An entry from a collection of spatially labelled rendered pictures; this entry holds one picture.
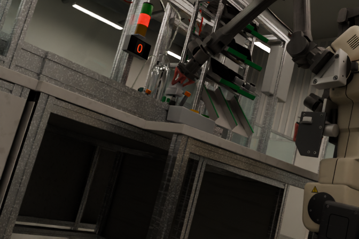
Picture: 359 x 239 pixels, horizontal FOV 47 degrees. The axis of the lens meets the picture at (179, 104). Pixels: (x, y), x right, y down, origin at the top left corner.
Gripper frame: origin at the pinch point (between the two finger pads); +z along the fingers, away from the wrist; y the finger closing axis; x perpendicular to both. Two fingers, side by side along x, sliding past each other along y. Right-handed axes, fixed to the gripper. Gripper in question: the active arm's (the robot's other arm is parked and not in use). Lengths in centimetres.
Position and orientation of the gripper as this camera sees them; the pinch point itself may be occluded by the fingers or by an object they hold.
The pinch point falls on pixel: (176, 84)
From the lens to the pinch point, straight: 185.9
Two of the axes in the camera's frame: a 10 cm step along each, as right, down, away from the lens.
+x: 4.3, 6.4, -6.3
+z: -6.4, 7.1, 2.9
